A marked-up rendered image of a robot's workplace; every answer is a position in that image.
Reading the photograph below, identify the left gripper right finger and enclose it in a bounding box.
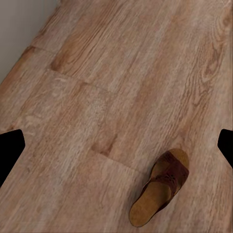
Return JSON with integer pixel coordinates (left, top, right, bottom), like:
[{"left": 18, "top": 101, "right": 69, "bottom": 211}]
[{"left": 217, "top": 129, "right": 233, "bottom": 168}]

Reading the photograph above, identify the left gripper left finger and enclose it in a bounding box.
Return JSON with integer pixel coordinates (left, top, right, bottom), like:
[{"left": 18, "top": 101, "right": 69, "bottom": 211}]
[{"left": 0, "top": 129, "right": 25, "bottom": 187}]

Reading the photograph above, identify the sandal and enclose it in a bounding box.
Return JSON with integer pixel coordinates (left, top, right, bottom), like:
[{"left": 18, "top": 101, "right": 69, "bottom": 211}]
[{"left": 129, "top": 149, "right": 189, "bottom": 227}]

